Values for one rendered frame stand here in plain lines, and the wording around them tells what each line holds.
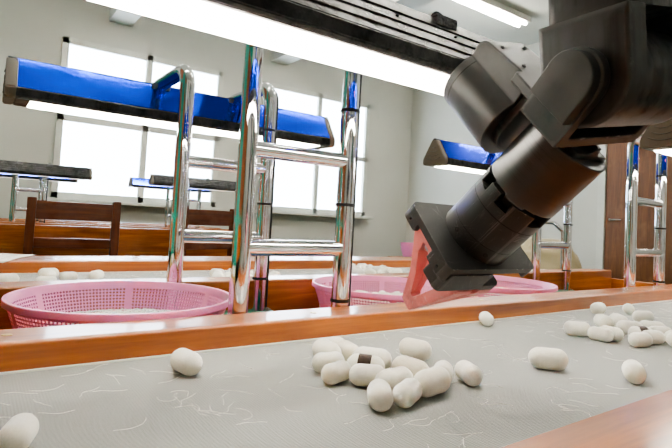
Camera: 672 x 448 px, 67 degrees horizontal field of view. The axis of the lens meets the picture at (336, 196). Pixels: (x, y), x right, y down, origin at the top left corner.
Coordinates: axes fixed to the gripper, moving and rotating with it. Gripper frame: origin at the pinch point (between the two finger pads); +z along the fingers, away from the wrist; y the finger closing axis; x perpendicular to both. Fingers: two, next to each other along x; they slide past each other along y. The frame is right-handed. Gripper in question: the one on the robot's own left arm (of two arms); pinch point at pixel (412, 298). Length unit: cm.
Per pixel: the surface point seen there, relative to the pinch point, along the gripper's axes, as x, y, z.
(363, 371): 4.5, 5.4, 3.6
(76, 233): -175, -11, 212
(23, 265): -51, 25, 67
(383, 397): 8.1, 7.7, -0.3
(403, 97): -476, -451, 257
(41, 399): 0.2, 27.9, 10.9
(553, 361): 7.7, -15.0, 0.5
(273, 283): -28, -12, 40
